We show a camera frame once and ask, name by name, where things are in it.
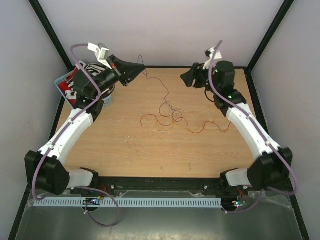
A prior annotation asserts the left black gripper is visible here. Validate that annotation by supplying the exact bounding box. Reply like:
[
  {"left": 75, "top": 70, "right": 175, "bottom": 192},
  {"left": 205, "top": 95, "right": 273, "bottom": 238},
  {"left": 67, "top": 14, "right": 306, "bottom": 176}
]
[{"left": 93, "top": 54, "right": 146, "bottom": 98}]

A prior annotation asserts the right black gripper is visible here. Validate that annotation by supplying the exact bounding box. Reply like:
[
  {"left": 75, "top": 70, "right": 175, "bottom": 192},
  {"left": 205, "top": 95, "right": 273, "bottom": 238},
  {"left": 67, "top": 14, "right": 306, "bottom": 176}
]
[{"left": 179, "top": 61, "right": 220, "bottom": 95}]

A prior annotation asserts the dark purple wire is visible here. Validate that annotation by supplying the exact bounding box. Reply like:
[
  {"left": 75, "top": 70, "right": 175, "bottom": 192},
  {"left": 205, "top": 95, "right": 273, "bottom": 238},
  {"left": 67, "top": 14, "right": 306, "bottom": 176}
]
[{"left": 137, "top": 54, "right": 183, "bottom": 126}]

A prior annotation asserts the red wire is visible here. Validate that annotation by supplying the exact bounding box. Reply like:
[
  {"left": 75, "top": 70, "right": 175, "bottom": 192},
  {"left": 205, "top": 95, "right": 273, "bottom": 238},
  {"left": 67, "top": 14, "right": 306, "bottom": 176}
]
[{"left": 140, "top": 114, "right": 231, "bottom": 134}]

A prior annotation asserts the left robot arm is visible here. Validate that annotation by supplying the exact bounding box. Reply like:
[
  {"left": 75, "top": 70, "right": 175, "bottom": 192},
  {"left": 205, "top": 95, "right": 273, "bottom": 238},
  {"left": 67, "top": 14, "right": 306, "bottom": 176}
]
[{"left": 24, "top": 55, "right": 146, "bottom": 200}]

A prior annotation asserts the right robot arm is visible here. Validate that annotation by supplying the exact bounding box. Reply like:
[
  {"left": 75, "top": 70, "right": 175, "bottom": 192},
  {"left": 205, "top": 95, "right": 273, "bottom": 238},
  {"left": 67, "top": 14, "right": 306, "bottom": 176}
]
[{"left": 180, "top": 61, "right": 293, "bottom": 195}]

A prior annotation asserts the zebra striped cloth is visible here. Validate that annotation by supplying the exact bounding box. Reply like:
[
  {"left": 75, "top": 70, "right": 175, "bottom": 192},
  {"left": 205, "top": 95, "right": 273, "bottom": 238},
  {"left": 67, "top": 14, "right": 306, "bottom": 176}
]
[{"left": 65, "top": 62, "right": 106, "bottom": 101}]

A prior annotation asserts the blue plastic basket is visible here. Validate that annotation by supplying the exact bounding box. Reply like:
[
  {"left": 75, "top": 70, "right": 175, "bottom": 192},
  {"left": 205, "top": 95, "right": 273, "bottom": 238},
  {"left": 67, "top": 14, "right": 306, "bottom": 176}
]
[{"left": 54, "top": 73, "right": 113, "bottom": 110}]

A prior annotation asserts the red cloth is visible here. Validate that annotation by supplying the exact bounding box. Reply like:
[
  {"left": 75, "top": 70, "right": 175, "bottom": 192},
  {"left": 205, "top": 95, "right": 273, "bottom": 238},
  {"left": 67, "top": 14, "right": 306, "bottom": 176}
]
[{"left": 57, "top": 68, "right": 78, "bottom": 106}]

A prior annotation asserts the left green circuit board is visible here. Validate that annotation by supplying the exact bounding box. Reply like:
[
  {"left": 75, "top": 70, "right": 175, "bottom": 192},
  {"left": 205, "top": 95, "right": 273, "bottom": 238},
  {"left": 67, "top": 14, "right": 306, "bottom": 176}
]
[{"left": 82, "top": 197, "right": 104, "bottom": 206}]

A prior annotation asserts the green circuit board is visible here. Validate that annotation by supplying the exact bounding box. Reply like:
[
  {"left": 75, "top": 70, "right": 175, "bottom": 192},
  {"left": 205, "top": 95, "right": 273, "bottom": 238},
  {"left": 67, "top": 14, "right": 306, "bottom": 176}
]
[
  {"left": 232, "top": 200, "right": 246, "bottom": 208},
  {"left": 82, "top": 197, "right": 104, "bottom": 206}
]

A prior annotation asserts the right green circuit board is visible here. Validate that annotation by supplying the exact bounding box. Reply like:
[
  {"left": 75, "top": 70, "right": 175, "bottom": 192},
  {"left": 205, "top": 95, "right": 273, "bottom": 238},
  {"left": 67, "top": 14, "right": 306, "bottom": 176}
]
[{"left": 232, "top": 200, "right": 246, "bottom": 208}]

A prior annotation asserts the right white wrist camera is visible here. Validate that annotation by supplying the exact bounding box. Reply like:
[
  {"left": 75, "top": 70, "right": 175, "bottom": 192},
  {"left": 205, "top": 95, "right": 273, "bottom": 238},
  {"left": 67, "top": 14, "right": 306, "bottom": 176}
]
[{"left": 202, "top": 47, "right": 222, "bottom": 70}]

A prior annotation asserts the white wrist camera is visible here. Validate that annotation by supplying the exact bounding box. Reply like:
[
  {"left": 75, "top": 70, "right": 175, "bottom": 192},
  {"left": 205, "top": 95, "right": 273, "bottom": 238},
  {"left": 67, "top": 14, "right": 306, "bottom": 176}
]
[
  {"left": 202, "top": 47, "right": 222, "bottom": 70},
  {"left": 87, "top": 42, "right": 111, "bottom": 69}
]

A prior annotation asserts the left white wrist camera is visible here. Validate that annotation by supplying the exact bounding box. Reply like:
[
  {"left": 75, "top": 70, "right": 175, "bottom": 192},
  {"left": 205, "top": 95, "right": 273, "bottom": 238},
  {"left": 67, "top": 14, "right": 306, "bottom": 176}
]
[{"left": 87, "top": 42, "right": 111, "bottom": 69}]

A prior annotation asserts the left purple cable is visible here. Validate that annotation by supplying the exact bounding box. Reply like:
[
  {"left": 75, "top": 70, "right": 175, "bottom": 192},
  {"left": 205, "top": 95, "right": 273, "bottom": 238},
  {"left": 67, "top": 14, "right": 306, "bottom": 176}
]
[{"left": 32, "top": 42, "right": 122, "bottom": 228}]

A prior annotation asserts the black aluminium frame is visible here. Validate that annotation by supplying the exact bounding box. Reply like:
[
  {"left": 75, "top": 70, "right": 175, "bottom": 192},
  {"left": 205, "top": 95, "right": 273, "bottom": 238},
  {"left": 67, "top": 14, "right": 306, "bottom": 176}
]
[{"left": 4, "top": 0, "right": 311, "bottom": 240}]

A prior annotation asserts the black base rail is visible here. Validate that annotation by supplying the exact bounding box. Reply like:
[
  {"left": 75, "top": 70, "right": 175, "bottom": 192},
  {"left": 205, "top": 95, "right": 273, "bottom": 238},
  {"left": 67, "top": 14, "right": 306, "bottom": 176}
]
[{"left": 69, "top": 177, "right": 249, "bottom": 196}]

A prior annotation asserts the light blue slotted cable duct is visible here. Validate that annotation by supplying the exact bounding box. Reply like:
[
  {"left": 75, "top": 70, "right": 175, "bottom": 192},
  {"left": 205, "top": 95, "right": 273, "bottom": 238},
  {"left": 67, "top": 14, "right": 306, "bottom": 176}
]
[{"left": 33, "top": 197, "right": 222, "bottom": 208}]

